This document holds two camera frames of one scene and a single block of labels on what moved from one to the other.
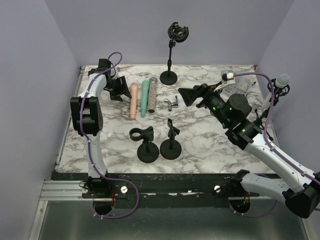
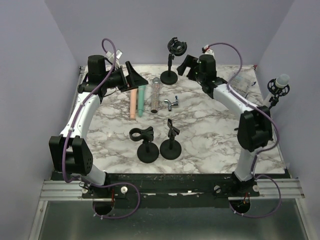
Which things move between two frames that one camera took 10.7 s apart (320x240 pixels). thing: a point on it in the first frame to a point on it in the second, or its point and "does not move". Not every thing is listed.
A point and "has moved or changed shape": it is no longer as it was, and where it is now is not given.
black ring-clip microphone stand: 148,152 does not move
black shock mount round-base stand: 177,33 has moved or changed shape
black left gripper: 122,89 to 134,79
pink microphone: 133,91 does not move
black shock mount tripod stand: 284,90 does not move
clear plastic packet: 242,86 does not move
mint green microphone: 144,94 has moved or changed shape
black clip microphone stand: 170,149 does not move
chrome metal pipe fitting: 173,104 does not move
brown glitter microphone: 153,81 has moved or changed shape
